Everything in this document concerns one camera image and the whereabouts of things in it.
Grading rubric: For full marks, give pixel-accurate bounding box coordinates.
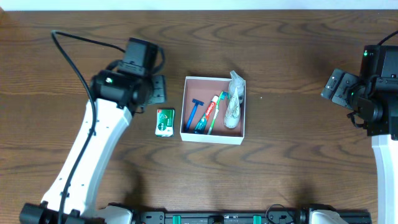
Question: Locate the blue disposable razor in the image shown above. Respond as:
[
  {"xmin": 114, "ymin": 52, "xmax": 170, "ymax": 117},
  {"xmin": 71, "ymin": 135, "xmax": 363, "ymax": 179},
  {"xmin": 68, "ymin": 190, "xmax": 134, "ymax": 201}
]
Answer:
[{"xmin": 184, "ymin": 99, "xmax": 204, "ymax": 132}]

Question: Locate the white square cardboard box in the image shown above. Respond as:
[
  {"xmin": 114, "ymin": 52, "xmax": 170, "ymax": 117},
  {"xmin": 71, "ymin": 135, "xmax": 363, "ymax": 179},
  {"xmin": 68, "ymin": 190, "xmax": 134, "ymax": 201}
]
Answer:
[{"xmin": 180, "ymin": 77, "xmax": 246, "ymax": 145}]

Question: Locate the green white soap bar pack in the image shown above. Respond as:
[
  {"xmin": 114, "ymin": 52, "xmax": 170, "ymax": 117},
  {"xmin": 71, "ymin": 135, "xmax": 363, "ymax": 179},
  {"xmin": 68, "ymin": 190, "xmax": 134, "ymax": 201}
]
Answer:
[{"xmin": 155, "ymin": 109, "xmax": 175, "ymax": 137}]

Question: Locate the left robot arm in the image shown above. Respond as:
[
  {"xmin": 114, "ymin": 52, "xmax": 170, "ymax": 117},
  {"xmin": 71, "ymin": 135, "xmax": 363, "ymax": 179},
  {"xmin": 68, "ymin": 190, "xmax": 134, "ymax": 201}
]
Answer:
[{"xmin": 19, "ymin": 70, "xmax": 166, "ymax": 223}]

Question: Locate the green white toothbrush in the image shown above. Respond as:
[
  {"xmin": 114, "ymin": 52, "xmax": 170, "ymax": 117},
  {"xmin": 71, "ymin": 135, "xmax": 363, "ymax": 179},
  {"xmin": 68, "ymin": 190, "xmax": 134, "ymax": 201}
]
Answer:
[{"xmin": 207, "ymin": 91, "xmax": 229, "ymax": 135}]

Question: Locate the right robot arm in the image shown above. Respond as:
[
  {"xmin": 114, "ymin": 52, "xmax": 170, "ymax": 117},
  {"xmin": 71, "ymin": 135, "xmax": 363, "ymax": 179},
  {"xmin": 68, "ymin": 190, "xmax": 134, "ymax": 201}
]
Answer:
[{"xmin": 321, "ymin": 44, "xmax": 397, "ymax": 223}]

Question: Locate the red teal toothpaste tube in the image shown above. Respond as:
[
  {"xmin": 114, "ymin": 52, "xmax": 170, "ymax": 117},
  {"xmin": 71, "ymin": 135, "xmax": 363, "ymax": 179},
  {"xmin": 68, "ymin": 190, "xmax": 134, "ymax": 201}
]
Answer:
[{"xmin": 194, "ymin": 95, "xmax": 219, "ymax": 134}]

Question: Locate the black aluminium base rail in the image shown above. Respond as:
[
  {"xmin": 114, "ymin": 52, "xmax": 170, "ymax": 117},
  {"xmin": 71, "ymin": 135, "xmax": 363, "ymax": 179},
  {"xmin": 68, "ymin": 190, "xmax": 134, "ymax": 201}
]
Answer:
[{"xmin": 131, "ymin": 203, "xmax": 372, "ymax": 224}]

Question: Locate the clear pump bottle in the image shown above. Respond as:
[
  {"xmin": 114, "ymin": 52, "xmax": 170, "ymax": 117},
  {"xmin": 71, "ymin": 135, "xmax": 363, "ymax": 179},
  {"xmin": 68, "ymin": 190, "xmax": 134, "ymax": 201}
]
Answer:
[{"xmin": 228, "ymin": 70, "xmax": 245, "ymax": 104}]

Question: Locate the white patterned cream tube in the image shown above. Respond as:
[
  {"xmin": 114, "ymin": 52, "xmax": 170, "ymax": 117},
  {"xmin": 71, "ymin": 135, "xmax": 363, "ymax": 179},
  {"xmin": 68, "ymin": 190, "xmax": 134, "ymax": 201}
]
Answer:
[{"xmin": 224, "ymin": 87, "xmax": 241, "ymax": 129}]

